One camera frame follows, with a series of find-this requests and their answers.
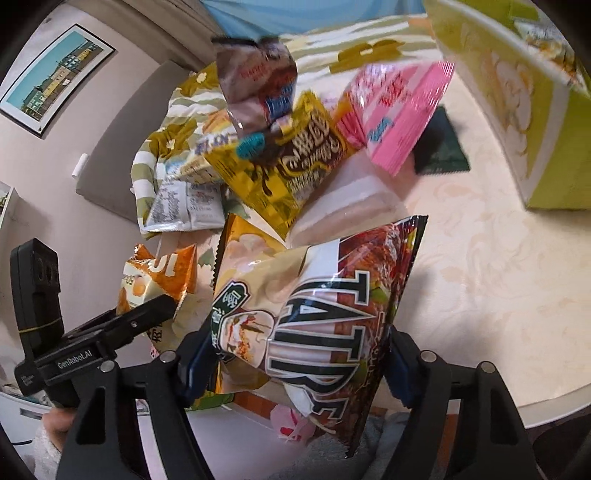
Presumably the orange snack bag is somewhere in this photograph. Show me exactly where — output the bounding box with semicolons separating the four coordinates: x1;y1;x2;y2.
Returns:
116;244;199;348

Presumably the golden chip bag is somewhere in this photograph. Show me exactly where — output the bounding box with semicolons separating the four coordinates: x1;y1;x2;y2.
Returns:
211;213;288;395

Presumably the pale yellow snack bag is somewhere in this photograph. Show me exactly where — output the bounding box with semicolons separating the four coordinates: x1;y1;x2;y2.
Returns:
165;110;234;185

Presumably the green cardboard box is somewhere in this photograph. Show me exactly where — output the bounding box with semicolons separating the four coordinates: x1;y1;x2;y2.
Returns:
422;0;591;212

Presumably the brown snack bag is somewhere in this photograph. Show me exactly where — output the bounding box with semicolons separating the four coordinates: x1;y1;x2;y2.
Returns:
211;36;297;141

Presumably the white text-printed snack bag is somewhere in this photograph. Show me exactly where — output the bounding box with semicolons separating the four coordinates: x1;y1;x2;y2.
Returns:
140;178;228;232

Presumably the steak print snack bag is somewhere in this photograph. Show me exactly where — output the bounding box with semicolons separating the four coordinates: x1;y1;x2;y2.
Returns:
210;215;428;459

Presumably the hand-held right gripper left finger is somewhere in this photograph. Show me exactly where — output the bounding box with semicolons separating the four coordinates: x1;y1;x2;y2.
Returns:
55;319;222;480

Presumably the grey headboard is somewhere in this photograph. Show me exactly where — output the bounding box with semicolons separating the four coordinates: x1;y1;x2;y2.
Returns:
75;60;197;228

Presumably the dark green snack packet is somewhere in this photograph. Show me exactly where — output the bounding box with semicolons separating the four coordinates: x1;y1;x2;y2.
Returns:
412;105;470;175

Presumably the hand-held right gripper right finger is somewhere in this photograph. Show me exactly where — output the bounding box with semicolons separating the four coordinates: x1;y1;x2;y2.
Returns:
376;324;543;480

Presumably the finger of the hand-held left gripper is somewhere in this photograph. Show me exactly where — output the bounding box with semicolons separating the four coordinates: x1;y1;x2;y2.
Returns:
62;294;179;357

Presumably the translucent white packet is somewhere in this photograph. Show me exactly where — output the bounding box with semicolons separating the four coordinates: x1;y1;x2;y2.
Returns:
285;175;403;252

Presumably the pink snack packet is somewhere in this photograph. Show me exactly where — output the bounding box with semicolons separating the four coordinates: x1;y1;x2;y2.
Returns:
336;62;456;177

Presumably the floral striped blanket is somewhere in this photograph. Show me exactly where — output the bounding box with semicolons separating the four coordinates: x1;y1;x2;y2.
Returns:
131;14;445;241

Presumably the grey fleece cloth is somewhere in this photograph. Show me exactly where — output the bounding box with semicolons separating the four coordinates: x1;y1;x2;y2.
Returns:
305;407;417;480

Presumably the framed building picture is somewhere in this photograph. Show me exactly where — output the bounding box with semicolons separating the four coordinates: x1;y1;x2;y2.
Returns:
0;24;116;140

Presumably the blue cloth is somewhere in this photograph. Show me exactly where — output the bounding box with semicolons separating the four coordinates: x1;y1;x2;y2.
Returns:
201;0;431;38

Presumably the person's left hand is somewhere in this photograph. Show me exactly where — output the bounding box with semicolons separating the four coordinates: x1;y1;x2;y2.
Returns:
44;410;77;450

